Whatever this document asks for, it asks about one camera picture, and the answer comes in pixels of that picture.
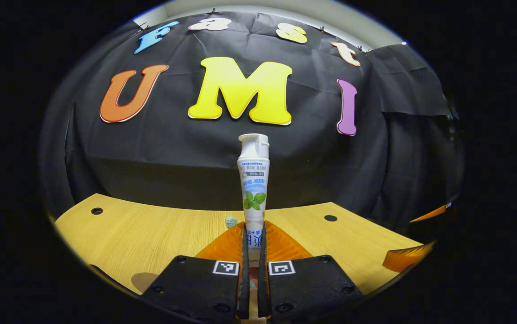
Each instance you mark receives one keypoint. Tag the wooden desktop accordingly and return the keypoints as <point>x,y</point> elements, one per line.
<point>150,238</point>

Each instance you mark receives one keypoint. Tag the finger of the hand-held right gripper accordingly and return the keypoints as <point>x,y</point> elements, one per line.
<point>402,258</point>
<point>429,212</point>

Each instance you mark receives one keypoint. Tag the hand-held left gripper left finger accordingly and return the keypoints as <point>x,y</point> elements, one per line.
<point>195,288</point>

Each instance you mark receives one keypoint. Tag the brown round coaster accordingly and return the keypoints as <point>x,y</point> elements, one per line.
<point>143,281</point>

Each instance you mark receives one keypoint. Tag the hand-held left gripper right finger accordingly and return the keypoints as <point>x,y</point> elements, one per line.
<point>312,288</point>

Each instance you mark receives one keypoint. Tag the black backdrop cloth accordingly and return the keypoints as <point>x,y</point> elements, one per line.
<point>173,153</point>

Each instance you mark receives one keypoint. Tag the white toothpaste tube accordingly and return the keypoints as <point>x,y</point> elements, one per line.
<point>254,180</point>

